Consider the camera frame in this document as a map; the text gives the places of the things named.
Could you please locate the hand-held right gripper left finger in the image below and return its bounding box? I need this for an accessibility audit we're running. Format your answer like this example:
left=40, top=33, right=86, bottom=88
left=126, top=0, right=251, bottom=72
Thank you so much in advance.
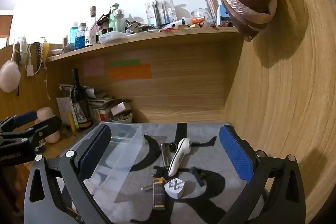
left=24, top=124, right=112, bottom=224

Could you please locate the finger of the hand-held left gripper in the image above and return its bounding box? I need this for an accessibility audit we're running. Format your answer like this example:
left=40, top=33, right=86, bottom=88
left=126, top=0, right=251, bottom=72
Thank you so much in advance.
left=0, top=110, right=38, bottom=132
left=0, top=115, right=63, bottom=152

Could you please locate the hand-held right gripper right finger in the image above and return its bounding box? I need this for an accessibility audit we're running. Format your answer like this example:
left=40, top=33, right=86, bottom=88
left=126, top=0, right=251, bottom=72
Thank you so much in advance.
left=218, top=124, right=307, bottom=224

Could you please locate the clear plastic storage box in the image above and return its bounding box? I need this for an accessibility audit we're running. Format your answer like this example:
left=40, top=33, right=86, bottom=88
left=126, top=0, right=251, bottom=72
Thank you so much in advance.
left=83, top=121, right=144, bottom=204

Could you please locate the black knob screw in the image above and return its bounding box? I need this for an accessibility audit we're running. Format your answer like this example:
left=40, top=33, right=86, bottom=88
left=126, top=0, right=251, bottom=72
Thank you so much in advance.
left=190, top=166, right=208, bottom=187

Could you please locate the white handheld massager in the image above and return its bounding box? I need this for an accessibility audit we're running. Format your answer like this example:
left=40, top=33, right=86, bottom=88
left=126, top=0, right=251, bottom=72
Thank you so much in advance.
left=168, top=137, right=193, bottom=177

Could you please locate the silver metal bar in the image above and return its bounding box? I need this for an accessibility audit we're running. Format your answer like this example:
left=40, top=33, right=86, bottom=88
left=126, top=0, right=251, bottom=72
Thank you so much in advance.
left=161, top=143, right=170, bottom=170

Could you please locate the white plug adapter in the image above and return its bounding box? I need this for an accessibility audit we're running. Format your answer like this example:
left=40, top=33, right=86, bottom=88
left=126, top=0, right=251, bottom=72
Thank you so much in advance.
left=164, top=178, right=186, bottom=200

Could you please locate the black and yellow battery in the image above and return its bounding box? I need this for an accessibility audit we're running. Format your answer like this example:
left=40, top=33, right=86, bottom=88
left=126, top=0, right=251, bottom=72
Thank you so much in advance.
left=153, top=177, right=166, bottom=211

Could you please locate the cream rounded bottle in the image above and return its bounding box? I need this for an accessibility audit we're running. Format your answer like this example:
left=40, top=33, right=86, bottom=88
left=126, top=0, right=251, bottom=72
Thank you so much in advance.
left=35, top=107, right=62, bottom=144

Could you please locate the handwritten white note paper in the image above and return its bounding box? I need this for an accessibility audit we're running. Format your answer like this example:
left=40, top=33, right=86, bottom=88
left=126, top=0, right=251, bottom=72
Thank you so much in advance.
left=56, top=97, right=73, bottom=125

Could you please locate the red and white small box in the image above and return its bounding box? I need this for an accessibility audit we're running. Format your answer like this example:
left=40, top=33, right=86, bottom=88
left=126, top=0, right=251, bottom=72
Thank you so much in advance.
left=92, top=108, right=112, bottom=122

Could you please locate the dark wine bottle elephant label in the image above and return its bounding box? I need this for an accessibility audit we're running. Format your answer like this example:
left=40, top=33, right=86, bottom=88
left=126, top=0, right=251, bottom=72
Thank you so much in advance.
left=70, top=68, right=93, bottom=131

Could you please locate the white bowl of stones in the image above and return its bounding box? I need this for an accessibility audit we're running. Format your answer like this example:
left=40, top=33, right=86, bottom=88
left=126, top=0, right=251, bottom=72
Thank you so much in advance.
left=110, top=112, right=133, bottom=124

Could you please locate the white powder puff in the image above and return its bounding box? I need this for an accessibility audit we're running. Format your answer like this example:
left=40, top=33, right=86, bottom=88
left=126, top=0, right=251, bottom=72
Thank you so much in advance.
left=0, top=60, right=21, bottom=93

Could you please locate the white blank card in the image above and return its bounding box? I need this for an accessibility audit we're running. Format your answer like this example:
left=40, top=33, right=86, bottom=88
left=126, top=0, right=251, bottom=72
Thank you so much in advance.
left=110, top=102, right=125, bottom=116

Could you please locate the stack of papers and booklets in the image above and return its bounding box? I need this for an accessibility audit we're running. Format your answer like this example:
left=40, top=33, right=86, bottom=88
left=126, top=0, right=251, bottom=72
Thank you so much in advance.
left=58, top=84, right=132, bottom=122

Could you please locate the grey mat with black print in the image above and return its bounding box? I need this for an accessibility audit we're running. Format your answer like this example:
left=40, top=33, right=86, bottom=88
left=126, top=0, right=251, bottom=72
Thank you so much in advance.
left=62, top=122, right=266, bottom=224

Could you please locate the pink sticky note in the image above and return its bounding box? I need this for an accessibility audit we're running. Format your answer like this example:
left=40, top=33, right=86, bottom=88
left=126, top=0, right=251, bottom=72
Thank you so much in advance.
left=83, top=58, right=105, bottom=76

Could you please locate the orange sticky note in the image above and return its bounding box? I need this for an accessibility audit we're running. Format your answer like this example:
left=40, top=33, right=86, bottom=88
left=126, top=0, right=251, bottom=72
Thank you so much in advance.
left=109, top=64, right=152, bottom=81

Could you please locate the bottle of blue beads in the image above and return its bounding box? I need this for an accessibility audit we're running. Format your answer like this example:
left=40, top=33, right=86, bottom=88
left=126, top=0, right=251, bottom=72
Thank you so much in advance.
left=75, top=23, right=87, bottom=50

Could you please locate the teal plastic bottle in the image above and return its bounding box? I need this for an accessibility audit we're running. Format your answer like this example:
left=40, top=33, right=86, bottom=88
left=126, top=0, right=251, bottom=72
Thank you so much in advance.
left=69, top=26, right=79, bottom=46

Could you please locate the green sticky note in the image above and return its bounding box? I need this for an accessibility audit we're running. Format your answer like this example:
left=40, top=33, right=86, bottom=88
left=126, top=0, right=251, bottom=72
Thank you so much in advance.
left=110, top=59, right=141, bottom=67

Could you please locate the white plastic tray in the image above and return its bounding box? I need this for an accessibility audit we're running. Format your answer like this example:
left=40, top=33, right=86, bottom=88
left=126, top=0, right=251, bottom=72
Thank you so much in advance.
left=98, top=31, right=127, bottom=43

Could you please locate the brown capped glass bottle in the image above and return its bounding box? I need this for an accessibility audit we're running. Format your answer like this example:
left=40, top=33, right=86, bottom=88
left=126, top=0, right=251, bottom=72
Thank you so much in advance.
left=89, top=6, right=99, bottom=41

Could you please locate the wooden shelf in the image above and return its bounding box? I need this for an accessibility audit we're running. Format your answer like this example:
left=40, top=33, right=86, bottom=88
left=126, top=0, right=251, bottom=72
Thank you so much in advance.
left=46, top=27, right=244, bottom=63

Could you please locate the green glass bottle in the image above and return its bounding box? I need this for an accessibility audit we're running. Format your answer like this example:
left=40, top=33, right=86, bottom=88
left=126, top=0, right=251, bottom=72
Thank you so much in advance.
left=109, top=4, right=125, bottom=33

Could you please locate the blue box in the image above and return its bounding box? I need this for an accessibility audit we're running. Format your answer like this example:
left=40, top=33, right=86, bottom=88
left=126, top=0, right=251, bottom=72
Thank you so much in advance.
left=216, top=5, right=231, bottom=25

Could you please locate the orange and white tube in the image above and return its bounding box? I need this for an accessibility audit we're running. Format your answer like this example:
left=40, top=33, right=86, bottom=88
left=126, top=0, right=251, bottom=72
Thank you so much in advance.
left=181, top=16, right=205, bottom=27

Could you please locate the round glass jar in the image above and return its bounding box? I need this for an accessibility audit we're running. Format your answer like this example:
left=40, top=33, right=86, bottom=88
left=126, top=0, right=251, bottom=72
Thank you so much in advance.
left=191, top=8, right=212, bottom=27

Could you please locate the tall clear canister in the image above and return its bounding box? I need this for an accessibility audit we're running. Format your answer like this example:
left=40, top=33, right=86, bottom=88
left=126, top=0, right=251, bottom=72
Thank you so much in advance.
left=204, top=0, right=220, bottom=23

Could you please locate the clear toothbrush package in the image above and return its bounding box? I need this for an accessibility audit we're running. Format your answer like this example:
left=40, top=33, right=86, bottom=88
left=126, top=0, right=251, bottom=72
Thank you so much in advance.
left=144, top=0, right=177, bottom=28

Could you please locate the white charger with cable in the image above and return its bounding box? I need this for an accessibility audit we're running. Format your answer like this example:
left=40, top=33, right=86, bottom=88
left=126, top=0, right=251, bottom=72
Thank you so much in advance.
left=26, top=43, right=50, bottom=101

